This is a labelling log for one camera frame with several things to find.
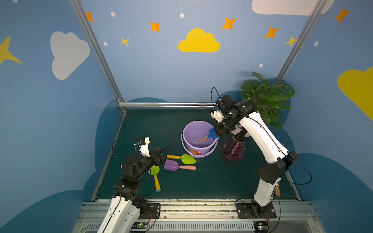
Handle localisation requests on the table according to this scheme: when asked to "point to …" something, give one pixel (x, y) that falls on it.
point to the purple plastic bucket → (194, 131)
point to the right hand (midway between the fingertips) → (218, 131)
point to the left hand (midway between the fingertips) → (164, 145)
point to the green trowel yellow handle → (185, 158)
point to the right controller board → (261, 226)
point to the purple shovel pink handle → (171, 165)
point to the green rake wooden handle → (278, 191)
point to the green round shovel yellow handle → (154, 171)
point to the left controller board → (140, 225)
